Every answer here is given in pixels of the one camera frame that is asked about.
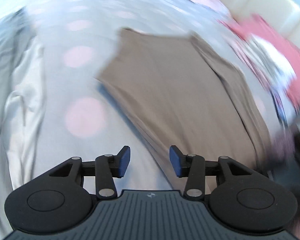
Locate beige garment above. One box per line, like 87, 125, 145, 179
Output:
98, 29, 270, 190

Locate white folded clothes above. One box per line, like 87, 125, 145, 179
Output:
230, 35, 296, 92

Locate dark pink pillow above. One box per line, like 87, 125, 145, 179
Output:
222, 15, 300, 108

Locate grey white garment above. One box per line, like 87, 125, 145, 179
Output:
0, 9, 46, 239

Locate grey pink-dotted bed cover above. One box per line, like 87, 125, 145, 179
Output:
0, 0, 282, 211

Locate cream padded headboard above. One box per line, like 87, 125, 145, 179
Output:
220, 0, 300, 48

